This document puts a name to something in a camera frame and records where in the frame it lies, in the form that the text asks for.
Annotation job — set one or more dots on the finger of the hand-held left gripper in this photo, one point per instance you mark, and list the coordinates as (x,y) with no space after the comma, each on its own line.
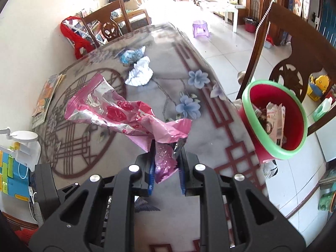
(68,190)

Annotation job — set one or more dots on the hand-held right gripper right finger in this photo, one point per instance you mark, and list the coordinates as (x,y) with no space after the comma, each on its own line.
(181,178)

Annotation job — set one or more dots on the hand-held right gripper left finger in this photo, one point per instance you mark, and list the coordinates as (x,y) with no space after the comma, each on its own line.
(151,178)

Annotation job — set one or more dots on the pink foil wrapper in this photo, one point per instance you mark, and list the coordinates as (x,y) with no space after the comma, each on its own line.
(118,113)

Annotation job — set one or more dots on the red bin with green rim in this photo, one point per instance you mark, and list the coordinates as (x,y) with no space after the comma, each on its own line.
(262,94)

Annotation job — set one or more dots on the blue toy board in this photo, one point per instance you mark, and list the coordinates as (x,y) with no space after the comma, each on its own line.
(15,174)

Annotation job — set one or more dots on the white desk lamp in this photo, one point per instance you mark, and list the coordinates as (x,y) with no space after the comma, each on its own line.
(25,136)

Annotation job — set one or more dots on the stack of books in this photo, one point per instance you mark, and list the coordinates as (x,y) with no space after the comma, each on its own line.
(46,99)

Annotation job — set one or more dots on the printed plastic bag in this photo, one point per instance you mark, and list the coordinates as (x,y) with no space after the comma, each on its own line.
(270,170)

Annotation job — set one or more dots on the crumpled white paper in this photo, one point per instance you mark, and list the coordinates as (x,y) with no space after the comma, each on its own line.
(139,73)

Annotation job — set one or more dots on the pink white packet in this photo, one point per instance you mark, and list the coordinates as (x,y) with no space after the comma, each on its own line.
(275,123)

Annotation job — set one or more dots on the metal bowl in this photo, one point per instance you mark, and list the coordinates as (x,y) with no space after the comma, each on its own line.
(241,76)

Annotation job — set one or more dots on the crumpled blue white wrapper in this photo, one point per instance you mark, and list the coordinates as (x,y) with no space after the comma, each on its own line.
(130,56)

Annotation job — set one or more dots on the green toy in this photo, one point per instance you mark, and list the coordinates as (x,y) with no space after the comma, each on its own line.
(326,202)

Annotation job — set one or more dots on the red bag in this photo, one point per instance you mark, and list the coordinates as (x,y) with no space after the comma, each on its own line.
(76,40)

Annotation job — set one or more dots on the purple plastic stool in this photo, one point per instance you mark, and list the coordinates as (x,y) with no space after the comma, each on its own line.
(200,29)

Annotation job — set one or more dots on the magazine rack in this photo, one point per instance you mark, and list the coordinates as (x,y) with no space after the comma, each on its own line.
(89,35)

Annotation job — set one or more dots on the green detergent bottle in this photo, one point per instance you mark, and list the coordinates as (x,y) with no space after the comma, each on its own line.
(323,110)

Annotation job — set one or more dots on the wooden sofa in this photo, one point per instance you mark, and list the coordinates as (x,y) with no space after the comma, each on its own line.
(136,14)

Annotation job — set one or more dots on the yellow duck toy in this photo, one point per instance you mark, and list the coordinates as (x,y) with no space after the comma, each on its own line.
(319,86)

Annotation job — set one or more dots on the dark red waste basket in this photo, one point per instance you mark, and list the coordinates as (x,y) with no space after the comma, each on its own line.
(250,25)

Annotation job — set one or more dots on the white coffee table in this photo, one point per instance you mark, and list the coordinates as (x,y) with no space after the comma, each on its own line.
(231,11)

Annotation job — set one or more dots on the brown wooden chair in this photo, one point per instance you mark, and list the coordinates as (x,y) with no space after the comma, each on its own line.
(105,10)

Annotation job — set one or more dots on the dark wooden chair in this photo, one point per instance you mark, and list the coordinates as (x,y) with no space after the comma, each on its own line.
(288,23)

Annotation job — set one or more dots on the blue door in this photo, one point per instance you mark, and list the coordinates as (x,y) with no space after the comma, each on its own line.
(328,21)

